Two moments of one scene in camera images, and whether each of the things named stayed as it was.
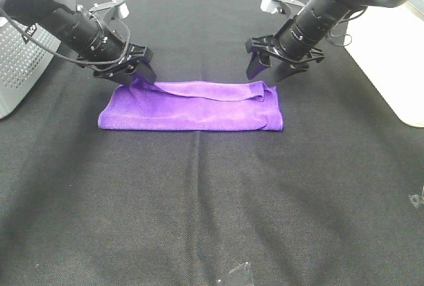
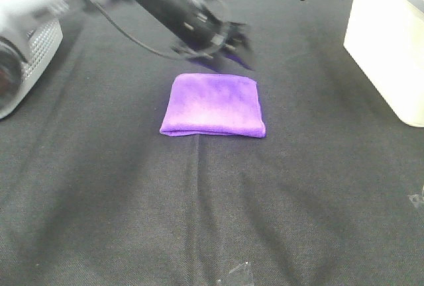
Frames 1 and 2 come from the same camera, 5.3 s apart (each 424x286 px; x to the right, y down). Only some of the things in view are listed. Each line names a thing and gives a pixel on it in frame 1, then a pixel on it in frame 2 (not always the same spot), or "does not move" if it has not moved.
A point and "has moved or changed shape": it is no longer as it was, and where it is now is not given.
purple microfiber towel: (191, 105) has moved or changed shape
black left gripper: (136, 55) → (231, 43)
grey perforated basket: (22, 64) does not move
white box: (388, 44) does not move
